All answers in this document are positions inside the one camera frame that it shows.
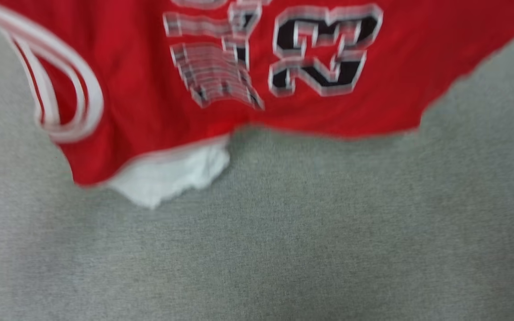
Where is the grey fabric sofa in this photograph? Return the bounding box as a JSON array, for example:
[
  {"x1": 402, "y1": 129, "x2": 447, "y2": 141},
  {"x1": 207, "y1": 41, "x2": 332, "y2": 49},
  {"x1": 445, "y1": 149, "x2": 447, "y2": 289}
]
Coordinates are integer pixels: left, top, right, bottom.
[{"x1": 0, "y1": 9, "x2": 514, "y2": 321}]

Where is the red sports jersey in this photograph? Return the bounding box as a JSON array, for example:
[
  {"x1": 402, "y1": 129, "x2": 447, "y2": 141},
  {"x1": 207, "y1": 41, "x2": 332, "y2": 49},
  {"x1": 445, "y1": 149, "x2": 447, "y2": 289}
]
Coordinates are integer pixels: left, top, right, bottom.
[{"x1": 0, "y1": 0, "x2": 514, "y2": 210}]

